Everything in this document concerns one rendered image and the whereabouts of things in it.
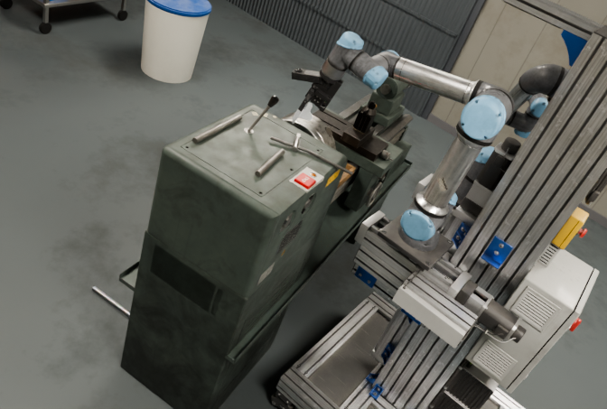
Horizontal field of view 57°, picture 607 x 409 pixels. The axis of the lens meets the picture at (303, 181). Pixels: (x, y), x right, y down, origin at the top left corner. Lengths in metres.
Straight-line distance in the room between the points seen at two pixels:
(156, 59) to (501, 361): 3.68
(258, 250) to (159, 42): 3.24
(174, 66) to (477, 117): 3.62
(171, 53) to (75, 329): 2.66
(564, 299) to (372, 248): 0.68
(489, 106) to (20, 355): 2.23
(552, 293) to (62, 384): 2.03
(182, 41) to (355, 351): 2.99
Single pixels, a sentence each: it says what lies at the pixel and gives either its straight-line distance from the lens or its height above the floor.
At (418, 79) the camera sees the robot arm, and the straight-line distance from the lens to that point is 1.85.
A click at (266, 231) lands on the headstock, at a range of 1.80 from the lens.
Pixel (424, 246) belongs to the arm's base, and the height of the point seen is 1.18.
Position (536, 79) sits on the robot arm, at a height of 1.74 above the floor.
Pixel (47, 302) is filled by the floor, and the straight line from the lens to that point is 3.05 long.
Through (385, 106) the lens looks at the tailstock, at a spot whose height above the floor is 0.98.
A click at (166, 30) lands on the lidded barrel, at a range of 4.79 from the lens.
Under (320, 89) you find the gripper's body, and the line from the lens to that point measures 1.89.
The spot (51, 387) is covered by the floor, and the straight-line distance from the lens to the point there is 2.77.
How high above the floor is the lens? 2.33
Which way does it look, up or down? 34 degrees down
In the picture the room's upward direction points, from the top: 21 degrees clockwise
